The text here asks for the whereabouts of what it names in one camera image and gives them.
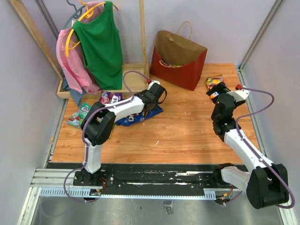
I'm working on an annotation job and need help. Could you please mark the orange snack packet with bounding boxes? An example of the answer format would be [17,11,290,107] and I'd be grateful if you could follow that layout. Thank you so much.
[205,74,224,91]

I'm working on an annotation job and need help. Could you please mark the blue Doritos chip bag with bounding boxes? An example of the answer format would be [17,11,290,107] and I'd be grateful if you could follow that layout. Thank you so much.
[116,107,164,127]

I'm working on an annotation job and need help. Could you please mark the purple Fox's candy packet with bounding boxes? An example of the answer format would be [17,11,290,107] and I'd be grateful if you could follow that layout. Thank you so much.
[99,91,123,105]

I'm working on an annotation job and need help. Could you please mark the red brown paper bag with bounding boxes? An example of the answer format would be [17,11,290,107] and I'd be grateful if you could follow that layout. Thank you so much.
[150,30,208,91]

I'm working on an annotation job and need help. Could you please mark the teal snack packet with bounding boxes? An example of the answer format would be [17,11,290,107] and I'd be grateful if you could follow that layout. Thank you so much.
[66,103,91,128]

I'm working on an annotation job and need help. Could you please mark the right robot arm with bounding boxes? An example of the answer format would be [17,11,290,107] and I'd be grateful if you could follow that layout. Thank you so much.
[206,82,292,209]

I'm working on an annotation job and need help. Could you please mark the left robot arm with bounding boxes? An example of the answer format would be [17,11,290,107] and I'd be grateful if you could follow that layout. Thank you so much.
[81,81,167,186]

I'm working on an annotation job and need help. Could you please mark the blue grey cloth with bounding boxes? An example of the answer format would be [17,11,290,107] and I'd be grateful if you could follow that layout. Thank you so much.
[62,77,86,106]

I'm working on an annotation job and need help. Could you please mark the pink shirt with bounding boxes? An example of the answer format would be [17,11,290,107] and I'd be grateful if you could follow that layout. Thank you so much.
[55,1,101,94]

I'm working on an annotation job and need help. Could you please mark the green tank top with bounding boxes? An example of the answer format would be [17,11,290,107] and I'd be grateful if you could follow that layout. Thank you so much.
[72,1,123,90]

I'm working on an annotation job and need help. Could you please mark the yellow clothes hanger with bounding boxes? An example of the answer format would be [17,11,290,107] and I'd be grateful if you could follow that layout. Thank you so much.
[65,1,122,66]

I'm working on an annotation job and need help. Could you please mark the aluminium corner profile right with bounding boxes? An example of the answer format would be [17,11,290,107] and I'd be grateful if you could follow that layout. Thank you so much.
[238,0,285,71]

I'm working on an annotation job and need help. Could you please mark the aluminium corner profile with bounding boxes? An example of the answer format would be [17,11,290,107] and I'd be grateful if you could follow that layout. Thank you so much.
[238,0,285,71]
[35,0,59,38]

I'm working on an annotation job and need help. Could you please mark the grey clothes hanger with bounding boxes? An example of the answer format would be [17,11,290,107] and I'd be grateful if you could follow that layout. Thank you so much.
[62,0,85,30]

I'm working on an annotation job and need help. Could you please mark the aluminium corner profile left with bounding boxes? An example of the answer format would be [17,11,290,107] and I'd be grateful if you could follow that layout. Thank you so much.
[35,0,59,38]

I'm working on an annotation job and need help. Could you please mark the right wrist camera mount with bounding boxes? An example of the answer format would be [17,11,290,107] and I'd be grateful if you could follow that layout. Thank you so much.
[227,84,249,107]

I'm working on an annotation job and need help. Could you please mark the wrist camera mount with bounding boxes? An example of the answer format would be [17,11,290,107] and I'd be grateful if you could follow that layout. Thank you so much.
[227,84,249,107]
[147,79,160,89]

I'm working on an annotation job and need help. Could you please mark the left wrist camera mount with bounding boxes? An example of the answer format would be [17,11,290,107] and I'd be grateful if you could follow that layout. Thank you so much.
[147,79,160,89]

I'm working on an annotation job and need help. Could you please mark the wooden rack frame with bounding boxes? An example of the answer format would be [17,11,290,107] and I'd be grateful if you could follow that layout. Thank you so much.
[10,0,150,99]

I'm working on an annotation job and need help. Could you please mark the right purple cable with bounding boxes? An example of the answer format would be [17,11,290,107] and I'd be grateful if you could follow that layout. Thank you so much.
[220,88,295,209]

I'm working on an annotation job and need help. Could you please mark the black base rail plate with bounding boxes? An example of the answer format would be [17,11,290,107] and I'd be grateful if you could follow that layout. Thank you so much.
[72,163,242,196]

